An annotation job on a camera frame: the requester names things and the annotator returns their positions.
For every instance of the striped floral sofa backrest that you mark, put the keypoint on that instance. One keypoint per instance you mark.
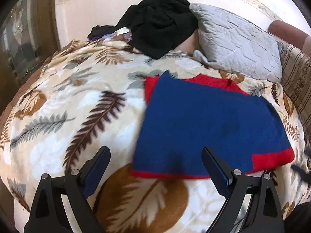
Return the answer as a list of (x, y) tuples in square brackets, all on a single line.
[(296, 77)]

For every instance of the purple patterned cloth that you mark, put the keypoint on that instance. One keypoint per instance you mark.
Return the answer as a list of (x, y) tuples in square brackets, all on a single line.
[(126, 37)]

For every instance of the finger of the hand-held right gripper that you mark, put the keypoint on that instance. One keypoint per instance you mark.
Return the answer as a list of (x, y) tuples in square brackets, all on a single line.
[(301, 172)]

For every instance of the small dark cloth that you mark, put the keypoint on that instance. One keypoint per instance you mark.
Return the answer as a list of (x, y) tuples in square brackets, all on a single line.
[(99, 32)]

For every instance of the red and blue sweater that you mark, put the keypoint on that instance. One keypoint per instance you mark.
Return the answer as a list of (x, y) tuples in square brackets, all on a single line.
[(201, 126)]

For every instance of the wooden door with glass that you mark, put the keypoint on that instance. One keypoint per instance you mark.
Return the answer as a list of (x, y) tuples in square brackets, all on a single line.
[(21, 41)]

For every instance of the black garment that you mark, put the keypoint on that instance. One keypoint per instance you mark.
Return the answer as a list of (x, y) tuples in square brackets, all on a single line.
[(155, 29)]

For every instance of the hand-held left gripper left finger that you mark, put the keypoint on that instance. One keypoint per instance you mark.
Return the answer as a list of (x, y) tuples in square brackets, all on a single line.
[(97, 172)]

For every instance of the red-brown sofa armrest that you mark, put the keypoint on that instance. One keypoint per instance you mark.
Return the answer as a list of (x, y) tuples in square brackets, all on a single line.
[(284, 31)]

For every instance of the leaf print blanket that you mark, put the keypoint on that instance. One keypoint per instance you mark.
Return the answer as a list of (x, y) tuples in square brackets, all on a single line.
[(73, 102)]

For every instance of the grey quilted pillow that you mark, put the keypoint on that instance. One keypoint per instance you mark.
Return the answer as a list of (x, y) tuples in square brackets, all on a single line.
[(238, 43)]

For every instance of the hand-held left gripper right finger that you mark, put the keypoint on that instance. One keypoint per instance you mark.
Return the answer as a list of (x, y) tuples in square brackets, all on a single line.
[(217, 174)]

